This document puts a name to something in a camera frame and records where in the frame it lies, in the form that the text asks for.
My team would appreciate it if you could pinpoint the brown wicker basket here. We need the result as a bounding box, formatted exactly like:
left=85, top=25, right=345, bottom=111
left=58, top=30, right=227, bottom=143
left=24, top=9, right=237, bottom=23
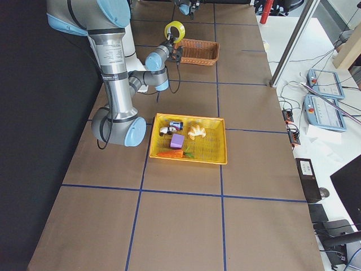
left=175, top=38, right=219, bottom=66

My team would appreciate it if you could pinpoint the yellow plastic basket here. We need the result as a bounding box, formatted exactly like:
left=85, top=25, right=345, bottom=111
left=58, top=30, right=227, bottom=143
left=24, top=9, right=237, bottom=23
left=149, top=113, right=227, bottom=164

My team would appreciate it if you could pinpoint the small dark jar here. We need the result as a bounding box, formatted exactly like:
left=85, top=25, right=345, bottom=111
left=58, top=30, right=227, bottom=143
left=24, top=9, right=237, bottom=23
left=169, top=121, right=183, bottom=130

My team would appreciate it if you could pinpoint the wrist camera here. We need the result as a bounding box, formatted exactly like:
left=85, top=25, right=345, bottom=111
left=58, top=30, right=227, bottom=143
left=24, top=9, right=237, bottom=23
left=175, top=46, right=183, bottom=63

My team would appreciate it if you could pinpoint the teach pendant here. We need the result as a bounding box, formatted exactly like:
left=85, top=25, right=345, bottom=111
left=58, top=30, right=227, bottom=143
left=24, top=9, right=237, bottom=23
left=307, top=69, right=345, bottom=100
left=303, top=94, right=347, bottom=132

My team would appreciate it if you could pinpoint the toy panda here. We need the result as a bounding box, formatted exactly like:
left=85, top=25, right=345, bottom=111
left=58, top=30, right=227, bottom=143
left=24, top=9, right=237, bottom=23
left=159, top=126, right=177, bottom=136

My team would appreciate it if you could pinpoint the red cylinder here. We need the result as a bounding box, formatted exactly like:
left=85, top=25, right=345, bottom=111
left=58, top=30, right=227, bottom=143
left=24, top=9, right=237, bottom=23
left=259, top=0, right=274, bottom=24

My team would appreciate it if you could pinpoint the black box with label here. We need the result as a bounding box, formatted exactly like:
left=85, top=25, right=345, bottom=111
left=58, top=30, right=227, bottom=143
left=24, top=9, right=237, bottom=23
left=295, top=158, right=322, bottom=203

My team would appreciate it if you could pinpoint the toy croissant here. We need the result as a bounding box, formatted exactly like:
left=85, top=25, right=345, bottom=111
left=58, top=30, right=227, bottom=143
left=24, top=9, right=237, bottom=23
left=188, top=124, right=206, bottom=140

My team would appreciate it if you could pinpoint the purple foam block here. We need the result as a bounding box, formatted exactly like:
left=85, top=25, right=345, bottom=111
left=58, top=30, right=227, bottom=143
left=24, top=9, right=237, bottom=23
left=170, top=133, right=184, bottom=149

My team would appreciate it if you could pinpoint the aluminium frame post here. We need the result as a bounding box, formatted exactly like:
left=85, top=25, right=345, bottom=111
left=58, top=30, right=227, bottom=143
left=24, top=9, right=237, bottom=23
left=270, top=0, right=320, bottom=88

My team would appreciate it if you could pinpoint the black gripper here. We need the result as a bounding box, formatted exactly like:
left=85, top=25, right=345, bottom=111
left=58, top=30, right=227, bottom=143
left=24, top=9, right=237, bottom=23
left=165, top=33, right=174, bottom=56

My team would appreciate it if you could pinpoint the yellow tape roll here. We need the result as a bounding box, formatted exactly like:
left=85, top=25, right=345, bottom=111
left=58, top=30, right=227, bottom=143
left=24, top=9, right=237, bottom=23
left=164, top=20, right=186, bottom=43

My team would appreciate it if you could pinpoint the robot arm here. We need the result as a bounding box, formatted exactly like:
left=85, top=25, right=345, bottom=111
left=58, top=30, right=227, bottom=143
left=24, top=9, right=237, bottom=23
left=174, top=0, right=201, bottom=15
left=47, top=1, right=181, bottom=147

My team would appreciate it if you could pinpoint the near teach pendant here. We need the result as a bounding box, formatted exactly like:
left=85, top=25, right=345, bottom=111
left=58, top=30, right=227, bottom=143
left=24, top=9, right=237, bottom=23
left=303, top=94, right=347, bottom=132

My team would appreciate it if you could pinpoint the far teach pendant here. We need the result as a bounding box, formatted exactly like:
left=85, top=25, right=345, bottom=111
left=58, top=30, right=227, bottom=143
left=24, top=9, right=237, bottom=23
left=307, top=69, right=345, bottom=100

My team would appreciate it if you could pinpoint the black monitor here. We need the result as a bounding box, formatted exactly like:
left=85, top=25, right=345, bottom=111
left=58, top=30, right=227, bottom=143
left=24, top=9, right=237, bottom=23
left=331, top=156, right=360, bottom=229

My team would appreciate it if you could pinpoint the toy carrot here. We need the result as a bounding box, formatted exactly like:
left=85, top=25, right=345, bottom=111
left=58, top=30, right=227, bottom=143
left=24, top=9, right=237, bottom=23
left=157, top=148, right=194, bottom=159

